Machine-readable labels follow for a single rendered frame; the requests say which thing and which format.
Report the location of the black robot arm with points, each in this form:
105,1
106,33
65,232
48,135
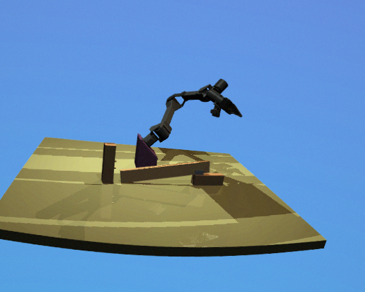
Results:
163,129

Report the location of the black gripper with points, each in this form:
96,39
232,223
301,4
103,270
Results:
227,105

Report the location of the long brown wooden rail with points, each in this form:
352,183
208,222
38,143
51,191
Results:
163,171

